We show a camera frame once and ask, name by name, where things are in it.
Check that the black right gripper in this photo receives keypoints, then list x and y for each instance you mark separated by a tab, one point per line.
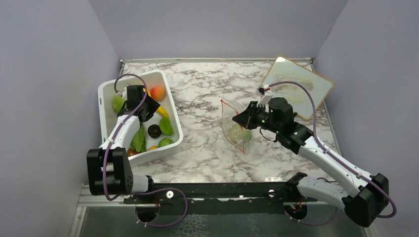
246	118

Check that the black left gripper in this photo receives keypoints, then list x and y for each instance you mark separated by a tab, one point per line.
153	105

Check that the green cabbage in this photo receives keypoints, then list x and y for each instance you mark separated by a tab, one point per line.
118	103
240	135

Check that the clear zip bag orange zipper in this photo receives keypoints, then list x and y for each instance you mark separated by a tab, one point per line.
229	109

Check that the yellow banana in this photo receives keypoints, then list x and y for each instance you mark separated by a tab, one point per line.
162	112

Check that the dark brown avocado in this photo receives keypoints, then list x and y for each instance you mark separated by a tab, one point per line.
154	131

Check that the green leafy vegetable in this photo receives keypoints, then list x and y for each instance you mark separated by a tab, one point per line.
139	141

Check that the yellow bell pepper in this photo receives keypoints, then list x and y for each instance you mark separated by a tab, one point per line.
148	92

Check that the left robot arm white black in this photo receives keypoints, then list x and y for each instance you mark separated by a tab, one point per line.
108	167

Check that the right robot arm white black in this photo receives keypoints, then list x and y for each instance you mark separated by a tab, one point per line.
361	195

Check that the orange peach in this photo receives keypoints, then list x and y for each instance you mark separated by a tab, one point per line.
157	93

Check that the white plastic bin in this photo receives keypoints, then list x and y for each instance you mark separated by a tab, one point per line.
162	147

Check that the green lime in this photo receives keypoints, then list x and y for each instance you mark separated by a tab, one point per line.
165	142

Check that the small orange fruit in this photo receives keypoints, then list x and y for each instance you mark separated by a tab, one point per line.
152	148

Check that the brown round fruit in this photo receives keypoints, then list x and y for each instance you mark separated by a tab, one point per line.
132	152

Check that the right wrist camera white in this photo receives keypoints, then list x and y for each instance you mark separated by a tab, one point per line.
266	95

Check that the whiteboard with wooden frame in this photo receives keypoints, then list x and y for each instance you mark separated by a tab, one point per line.
300	86

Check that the black mounting rail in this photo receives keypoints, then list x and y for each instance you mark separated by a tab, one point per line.
217	198

